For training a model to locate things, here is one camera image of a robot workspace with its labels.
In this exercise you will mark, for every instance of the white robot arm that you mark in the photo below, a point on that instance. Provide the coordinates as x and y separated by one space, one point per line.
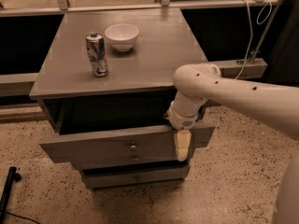
273 105

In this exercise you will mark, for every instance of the grey wooden drawer cabinet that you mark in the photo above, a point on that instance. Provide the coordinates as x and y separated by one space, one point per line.
138 88

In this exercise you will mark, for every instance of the grey bottom drawer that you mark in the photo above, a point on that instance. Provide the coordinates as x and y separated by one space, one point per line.
136 177

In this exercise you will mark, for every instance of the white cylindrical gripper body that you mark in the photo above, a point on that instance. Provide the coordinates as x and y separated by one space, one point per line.
183 120

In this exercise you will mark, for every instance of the thin metal diagonal rod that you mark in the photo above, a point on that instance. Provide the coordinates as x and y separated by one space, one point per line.
273 9

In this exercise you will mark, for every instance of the crushed metal drink can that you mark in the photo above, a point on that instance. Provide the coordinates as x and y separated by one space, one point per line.
95 46

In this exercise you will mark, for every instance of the black floor stand leg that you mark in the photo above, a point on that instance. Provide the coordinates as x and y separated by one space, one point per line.
12 176

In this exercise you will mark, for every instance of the white ceramic bowl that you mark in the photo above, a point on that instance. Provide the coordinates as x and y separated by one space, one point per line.
122 36

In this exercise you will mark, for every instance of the grey top drawer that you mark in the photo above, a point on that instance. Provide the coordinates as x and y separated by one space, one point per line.
156 141

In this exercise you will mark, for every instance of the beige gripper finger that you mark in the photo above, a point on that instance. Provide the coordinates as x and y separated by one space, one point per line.
182 141

